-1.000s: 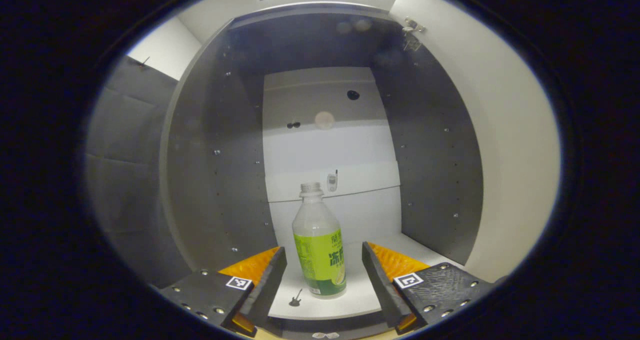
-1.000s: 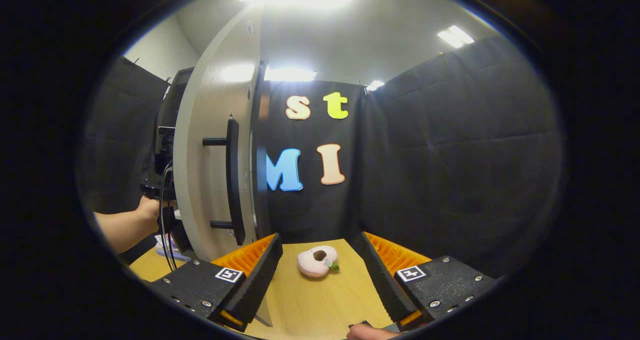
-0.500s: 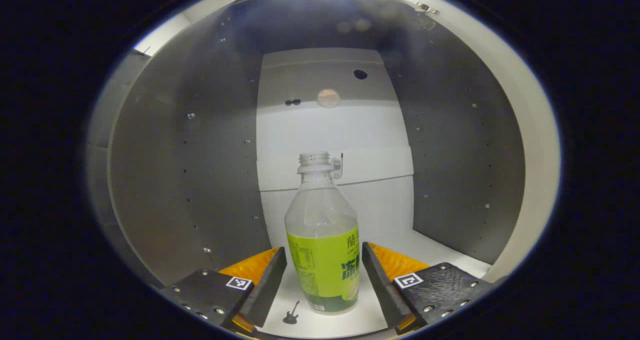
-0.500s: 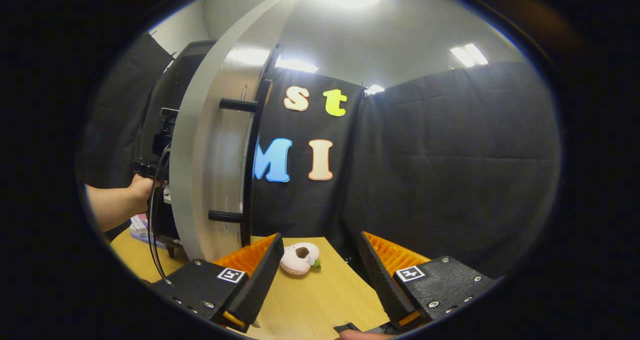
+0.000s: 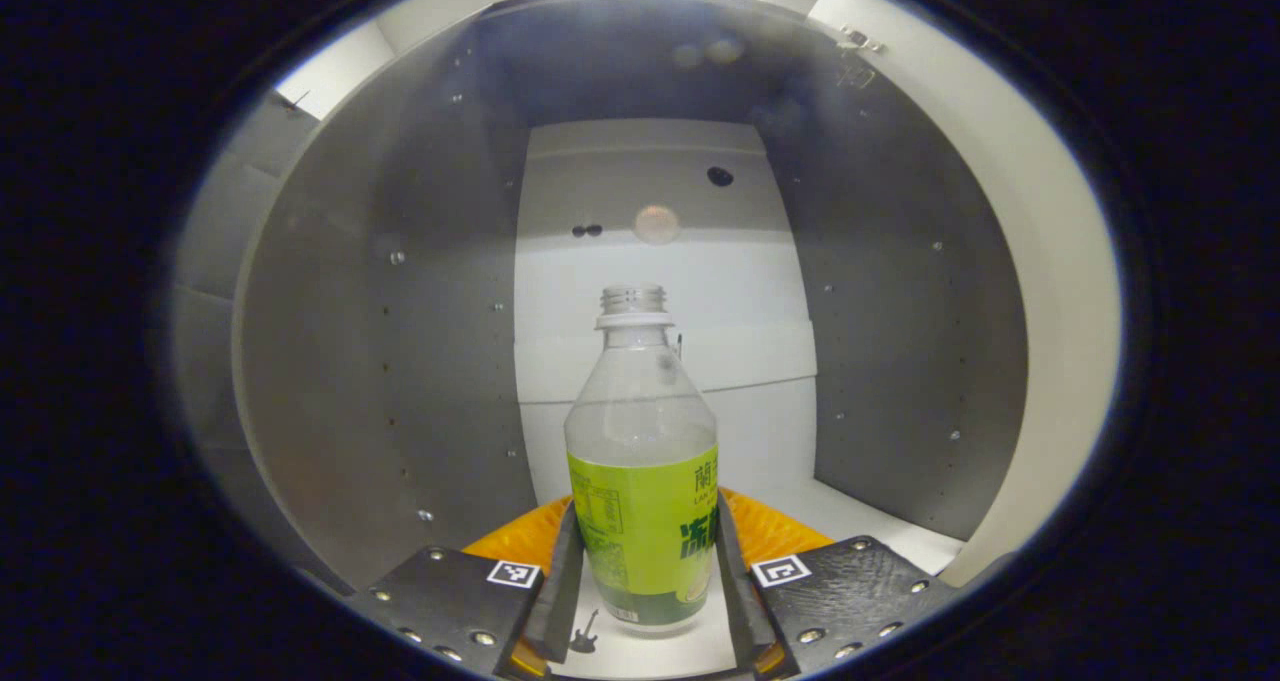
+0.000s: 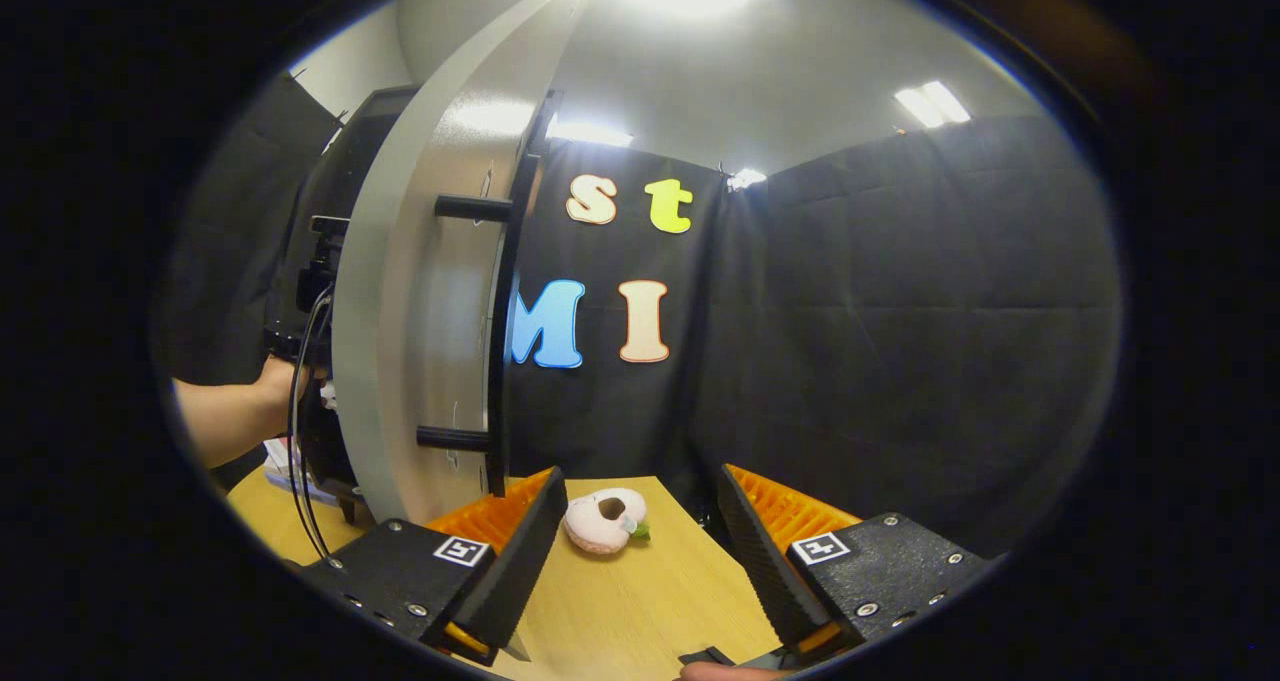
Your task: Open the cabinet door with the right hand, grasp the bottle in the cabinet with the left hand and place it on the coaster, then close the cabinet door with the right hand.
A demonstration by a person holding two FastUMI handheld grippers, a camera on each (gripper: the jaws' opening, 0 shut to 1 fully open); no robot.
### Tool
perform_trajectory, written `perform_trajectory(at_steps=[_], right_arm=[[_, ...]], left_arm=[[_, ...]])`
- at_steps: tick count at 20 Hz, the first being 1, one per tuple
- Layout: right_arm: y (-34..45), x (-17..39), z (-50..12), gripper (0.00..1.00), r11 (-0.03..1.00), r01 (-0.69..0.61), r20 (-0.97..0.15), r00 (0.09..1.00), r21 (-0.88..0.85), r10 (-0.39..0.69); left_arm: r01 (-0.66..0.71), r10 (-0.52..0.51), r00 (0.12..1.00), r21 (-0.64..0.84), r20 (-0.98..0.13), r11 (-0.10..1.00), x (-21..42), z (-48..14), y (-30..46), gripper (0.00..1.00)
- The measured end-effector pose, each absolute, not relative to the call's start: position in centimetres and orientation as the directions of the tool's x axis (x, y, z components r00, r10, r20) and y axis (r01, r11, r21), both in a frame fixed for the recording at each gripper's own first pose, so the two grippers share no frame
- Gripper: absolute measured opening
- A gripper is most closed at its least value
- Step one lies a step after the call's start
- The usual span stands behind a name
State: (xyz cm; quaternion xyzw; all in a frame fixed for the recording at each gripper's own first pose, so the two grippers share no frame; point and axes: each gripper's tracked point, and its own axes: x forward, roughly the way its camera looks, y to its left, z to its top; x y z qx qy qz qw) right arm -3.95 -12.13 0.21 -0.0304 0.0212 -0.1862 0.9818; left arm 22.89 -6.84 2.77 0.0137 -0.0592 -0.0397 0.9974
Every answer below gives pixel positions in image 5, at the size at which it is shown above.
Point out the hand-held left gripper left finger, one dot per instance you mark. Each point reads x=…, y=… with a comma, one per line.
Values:
x=562, y=601

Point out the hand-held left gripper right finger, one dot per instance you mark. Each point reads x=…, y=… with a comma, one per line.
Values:
x=740, y=601

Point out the clear bottle green label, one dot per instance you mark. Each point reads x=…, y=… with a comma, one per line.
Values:
x=640, y=411

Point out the dark grey cabinet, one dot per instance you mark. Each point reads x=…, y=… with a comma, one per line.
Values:
x=400, y=311

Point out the metal door hinge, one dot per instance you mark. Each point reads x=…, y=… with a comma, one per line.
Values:
x=860, y=39

